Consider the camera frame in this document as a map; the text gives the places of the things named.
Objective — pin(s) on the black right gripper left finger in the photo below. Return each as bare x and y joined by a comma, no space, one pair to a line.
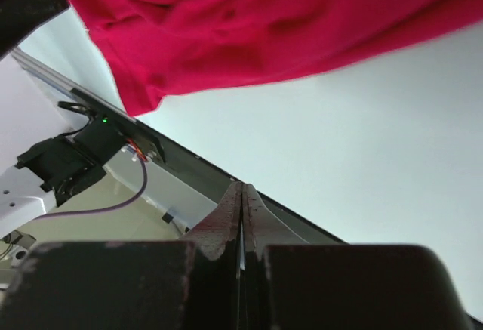
188,283

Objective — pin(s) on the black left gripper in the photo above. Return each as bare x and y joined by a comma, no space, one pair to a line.
19,18

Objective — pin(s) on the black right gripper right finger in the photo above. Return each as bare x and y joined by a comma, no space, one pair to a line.
293,284

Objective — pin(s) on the red polo shirt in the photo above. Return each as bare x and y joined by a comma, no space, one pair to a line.
157,48

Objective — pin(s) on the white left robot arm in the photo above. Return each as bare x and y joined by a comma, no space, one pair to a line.
54,170

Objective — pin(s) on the aluminium frame rail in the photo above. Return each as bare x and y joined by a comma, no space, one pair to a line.
67,86

